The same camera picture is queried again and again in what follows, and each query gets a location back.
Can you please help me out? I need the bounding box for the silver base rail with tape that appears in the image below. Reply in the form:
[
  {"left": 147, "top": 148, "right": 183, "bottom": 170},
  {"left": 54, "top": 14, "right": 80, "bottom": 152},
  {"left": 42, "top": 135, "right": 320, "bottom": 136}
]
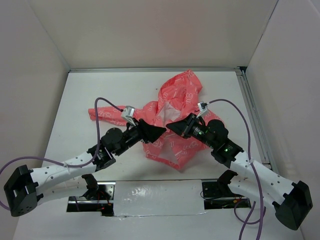
[{"left": 66, "top": 179, "right": 251, "bottom": 217}]

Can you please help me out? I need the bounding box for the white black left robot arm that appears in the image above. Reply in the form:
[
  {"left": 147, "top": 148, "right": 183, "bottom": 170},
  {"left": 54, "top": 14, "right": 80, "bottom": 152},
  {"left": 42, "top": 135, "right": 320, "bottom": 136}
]
[{"left": 3, "top": 119, "right": 166, "bottom": 217}]

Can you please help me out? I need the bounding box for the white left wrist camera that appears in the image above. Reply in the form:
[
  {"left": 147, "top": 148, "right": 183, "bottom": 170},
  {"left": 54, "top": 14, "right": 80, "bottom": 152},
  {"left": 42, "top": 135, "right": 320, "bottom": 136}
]
[{"left": 121, "top": 105, "right": 136, "bottom": 126}]

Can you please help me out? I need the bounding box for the pink hooded jacket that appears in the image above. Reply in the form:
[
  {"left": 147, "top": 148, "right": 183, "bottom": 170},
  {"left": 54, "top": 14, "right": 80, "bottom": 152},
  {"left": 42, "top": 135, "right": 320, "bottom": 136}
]
[{"left": 87, "top": 70, "right": 226, "bottom": 171}]

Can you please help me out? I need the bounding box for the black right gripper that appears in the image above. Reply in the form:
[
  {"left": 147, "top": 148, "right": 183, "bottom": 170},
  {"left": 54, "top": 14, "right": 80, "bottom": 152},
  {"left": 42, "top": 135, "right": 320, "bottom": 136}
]
[{"left": 166, "top": 112, "right": 217, "bottom": 149}]

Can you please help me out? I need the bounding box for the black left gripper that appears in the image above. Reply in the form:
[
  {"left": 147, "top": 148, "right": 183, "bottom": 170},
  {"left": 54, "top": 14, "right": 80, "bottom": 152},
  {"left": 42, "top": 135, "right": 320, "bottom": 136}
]
[{"left": 114, "top": 117, "right": 167, "bottom": 156}]

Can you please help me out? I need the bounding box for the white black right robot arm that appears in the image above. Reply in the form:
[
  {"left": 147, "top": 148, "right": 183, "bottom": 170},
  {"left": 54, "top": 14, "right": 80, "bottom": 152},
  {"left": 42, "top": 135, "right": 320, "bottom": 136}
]
[{"left": 166, "top": 113, "right": 313, "bottom": 230}]

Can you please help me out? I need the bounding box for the aluminium frame rail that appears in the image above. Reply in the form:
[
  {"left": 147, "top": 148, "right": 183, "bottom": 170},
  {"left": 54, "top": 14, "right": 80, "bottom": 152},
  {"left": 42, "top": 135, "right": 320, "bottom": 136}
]
[{"left": 59, "top": 67, "right": 279, "bottom": 181}]

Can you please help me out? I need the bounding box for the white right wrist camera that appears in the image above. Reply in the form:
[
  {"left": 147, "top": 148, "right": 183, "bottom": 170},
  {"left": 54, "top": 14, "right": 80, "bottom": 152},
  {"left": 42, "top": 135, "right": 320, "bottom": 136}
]
[{"left": 196, "top": 101, "right": 209, "bottom": 120}]

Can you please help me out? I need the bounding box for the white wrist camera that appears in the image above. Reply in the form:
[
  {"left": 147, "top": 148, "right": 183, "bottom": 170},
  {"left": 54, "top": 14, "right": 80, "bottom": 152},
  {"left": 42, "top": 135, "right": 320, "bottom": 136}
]
[
  {"left": 121, "top": 105, "right": 136, "bottom": 126},
  {"left": 196, "top": 101, "right": 209, "bottom": 120}
]

